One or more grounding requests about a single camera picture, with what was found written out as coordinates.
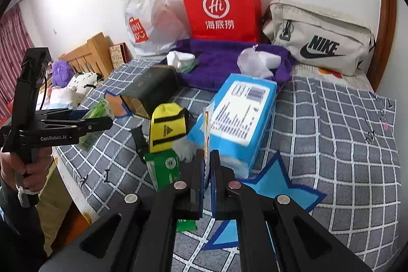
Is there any purple fabric storage tray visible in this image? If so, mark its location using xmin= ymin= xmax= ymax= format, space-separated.
xmin=159 ymin=39 xmax=295 ymax=92

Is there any blue tissue pack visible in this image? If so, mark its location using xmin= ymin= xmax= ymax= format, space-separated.
xmin=186 ymin=73 xmax=277 ymax=178

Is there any grey checkered cloth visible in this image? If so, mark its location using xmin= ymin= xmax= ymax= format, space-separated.
xmin=53 ymin=57 xmax=402 ymax=272

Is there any white floral pillow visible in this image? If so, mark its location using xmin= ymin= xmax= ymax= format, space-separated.
xmin=67 ymin=73 xmax=99 ymax=94

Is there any purple plush toy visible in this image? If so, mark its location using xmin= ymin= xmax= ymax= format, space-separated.
xmin=52 ymin=60 xmax=71 ymax=88

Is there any yellow and black sock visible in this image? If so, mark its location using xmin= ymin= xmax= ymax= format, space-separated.
xmin=150 ymin=103 xmax=191 ymax=153

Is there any wooden headboard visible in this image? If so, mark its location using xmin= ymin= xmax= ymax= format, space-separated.
xmin=59 ymin=32 xmax=115 ymax=80

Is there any grey waist bag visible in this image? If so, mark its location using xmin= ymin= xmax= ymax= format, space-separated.
xmin=262 ymin=0 xmax=377 ymax=76

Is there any blue star sticker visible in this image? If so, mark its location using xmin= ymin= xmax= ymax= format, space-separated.
xmin=209 ymin=151 xmax=327 ymax=249

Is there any dark green tea tin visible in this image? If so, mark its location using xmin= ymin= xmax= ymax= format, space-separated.
xmin=119 ymin=66 xmax=179 ymax=120

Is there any green serrated packet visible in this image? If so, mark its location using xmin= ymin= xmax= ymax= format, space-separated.
xmin=143 ymin=149 xmax=198 ymax=232

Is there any brown wooden door frame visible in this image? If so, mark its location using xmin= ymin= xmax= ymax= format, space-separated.
xmin=366 ymin=0 xmax=397 ymax=92

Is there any green bed sheet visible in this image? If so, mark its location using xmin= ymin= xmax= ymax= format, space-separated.
xmin=35 ymin=160 xmax=74 ymax=253

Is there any person's left hand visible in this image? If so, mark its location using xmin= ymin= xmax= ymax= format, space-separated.
xmin=0 ymin=149 xmax=57 ymax=196

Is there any black strap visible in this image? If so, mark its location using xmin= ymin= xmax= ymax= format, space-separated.
xmin=132 ymin=126 xmax=152 ymax=164

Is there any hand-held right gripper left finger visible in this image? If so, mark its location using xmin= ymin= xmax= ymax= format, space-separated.
xmin=73 ymin=149 xmax=206 ymax=272

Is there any clear green plastic packet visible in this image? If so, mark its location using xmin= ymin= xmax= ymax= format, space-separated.
xmin=78 ymin=100 xmax=115 ymax=151

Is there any white mesh pouch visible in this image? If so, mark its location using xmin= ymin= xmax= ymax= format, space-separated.
xmin=237 ymin=45 xmax=278 ymax=80

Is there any brown star sticker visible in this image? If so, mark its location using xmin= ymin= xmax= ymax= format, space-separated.
xmin=105 ymin=90 xmax=132 ymax=119

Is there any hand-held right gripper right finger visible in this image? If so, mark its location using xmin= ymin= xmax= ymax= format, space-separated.
xmin=210 ymin=149 xmax=373 ymax=272

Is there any patterned small box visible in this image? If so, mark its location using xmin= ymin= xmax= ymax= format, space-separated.
xmin=109 ymin=43 xmax=128 ymax=69

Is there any white plastic shopping bag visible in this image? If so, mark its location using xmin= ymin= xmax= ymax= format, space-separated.
xmin=118 ymin=0 xmax=192 ymax=56

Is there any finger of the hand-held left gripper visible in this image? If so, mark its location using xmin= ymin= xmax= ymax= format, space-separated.
xmin=35 ymin=109 xmax=92 ymax=121
xmin=37 ymin=116 xmax=114 ymax=137

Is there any person's left forearm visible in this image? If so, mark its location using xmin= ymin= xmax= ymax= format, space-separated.
xmin=0 ymin=183 xmax=52 ymax=272

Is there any red striped curtain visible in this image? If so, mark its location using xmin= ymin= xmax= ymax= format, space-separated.
xmin=0 ymin=3 xmax=34 ymax=126

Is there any fruit print wipes packet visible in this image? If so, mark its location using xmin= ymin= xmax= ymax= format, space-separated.
xmin=202 ymin=101 xmax=217 ymax=158

